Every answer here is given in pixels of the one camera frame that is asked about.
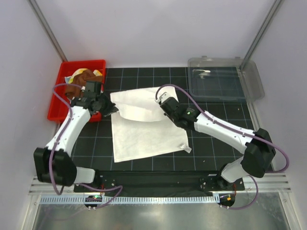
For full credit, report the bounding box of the white towel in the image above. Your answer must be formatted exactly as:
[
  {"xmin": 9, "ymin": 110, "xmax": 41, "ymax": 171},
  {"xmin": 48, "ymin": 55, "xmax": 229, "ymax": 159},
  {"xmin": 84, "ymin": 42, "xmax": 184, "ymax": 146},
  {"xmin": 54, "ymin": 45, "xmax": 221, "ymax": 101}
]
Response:
[{"xmin": 110, "ymin": 86, "xmax": 191, "ymax": 162}]

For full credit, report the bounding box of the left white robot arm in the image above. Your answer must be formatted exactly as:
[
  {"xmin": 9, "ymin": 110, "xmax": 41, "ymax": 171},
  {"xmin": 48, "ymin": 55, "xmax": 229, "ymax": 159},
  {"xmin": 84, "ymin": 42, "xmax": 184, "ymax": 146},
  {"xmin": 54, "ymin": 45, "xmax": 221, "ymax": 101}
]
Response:
[{"xmin": 34, "ymin": 81, "xmax": 118, "ymax": 192}]

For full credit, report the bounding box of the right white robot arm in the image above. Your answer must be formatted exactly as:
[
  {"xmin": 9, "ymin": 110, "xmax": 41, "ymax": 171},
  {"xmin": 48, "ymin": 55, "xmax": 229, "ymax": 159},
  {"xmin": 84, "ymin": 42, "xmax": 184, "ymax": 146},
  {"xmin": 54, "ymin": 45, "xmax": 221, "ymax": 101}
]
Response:
[{"xmin": 156, "ymin": 93, "xmax": 276, "ymax": 190}]

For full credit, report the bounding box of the brown towel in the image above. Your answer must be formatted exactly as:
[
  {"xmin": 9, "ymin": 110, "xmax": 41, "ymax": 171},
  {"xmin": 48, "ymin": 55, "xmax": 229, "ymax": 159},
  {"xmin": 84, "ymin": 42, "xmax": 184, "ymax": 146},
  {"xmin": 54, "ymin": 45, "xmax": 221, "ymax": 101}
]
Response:
[{"xmin": 65, "ymin": 69, "xmax": 102, "ymax": 100}]

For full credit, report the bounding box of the colourful patterned towel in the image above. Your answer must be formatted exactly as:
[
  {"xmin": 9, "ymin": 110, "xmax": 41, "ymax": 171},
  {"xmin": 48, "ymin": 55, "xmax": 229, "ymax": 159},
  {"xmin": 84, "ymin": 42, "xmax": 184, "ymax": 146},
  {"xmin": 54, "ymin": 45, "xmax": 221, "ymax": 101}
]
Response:
[{"xmin": 64, "ymin": 68, "xmax": 105, "ymax": 84}]

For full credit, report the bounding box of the clear plastic container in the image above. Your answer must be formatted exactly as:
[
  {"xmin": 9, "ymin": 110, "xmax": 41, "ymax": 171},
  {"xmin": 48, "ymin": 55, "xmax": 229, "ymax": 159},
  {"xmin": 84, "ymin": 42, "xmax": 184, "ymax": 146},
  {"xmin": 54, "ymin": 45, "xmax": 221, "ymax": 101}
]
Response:
[{"xmin": 187, "ymin": 56, "xmax": 264, "ymax": 103}]

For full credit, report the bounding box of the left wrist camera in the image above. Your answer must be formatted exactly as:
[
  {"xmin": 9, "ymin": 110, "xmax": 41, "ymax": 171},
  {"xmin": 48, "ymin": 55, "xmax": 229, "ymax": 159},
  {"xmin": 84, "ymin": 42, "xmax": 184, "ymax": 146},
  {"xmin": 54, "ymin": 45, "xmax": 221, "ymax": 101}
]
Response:
[{"xmin": 83, "ymin": 81, "xmax": 102, "ymax": 93}]

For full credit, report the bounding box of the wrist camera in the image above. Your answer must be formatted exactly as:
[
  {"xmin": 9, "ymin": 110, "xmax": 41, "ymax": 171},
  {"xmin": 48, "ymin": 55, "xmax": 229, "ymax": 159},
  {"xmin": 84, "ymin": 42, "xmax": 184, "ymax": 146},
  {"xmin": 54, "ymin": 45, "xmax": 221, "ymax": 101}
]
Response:
[
  {"xmin": 155, "ymin": 92, "xmax": 171, "ymax": 104},
  {"xmin": 83, "ymin": 81, "xmax": 102, "ymax": 93}
]

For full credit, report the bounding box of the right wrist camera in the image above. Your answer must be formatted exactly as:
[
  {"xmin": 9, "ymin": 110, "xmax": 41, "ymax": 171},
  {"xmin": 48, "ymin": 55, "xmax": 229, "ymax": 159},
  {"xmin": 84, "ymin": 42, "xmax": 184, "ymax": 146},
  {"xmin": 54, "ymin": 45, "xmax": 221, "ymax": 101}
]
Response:
[{"xmin": 155, "ymin": 92, "xmax": 171, "ymax": 104}]

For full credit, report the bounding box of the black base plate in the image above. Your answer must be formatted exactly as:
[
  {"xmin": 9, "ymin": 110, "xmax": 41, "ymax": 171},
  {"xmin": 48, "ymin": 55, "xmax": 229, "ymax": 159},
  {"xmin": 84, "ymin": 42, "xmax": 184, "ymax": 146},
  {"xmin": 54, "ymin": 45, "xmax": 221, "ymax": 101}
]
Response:
[{"xmin": 73, "ymin": 170, "xmax": 245, "ymax": 196}]

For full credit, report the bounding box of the slotted cable duct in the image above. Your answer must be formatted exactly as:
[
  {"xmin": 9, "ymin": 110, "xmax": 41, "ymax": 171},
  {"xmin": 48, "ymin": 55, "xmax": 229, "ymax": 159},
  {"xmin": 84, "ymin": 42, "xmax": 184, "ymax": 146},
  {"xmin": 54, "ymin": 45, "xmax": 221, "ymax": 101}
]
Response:
[{"xmin": 39, "ymin": 194, "xmax": 220, "ymax": 205}]

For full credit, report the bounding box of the aluminium rail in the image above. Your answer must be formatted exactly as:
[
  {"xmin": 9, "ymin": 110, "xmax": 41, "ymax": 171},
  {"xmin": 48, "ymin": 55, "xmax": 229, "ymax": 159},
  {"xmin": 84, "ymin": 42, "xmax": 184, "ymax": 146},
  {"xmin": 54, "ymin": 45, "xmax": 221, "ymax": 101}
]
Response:
[{"xmin": 28, "ymin": 173, "xmax": 292, "ymax": 195}]

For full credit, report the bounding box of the left aluminium frame post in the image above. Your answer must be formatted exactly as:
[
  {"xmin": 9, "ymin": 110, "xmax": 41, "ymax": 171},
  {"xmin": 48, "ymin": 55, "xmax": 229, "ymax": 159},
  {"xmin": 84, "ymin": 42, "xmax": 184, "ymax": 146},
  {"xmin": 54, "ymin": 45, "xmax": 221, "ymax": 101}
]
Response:
[{"xmin": 27, "ymin": 0, "xmax": 68, "ymax": 62}]

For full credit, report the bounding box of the aluminium frame post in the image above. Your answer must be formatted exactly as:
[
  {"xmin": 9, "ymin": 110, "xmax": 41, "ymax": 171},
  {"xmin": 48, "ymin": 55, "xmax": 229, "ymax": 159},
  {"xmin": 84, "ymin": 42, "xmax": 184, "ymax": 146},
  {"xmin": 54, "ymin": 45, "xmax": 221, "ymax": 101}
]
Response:
[
  {"xmin": 27, "ymin": 0, "xmax": 68, "ymax": 62},
  {"xmin": 240, "ymin": 0, "xmax": 284, "ymax": 70}
]

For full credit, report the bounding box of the right aluminium frame post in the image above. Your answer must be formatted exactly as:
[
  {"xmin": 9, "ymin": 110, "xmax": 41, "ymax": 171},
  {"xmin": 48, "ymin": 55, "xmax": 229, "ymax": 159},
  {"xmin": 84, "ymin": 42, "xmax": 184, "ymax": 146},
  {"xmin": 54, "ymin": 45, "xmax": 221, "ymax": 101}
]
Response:
[{"xmin": 240, "ymin": 0, "xmax": 284, "ymax": 70}]

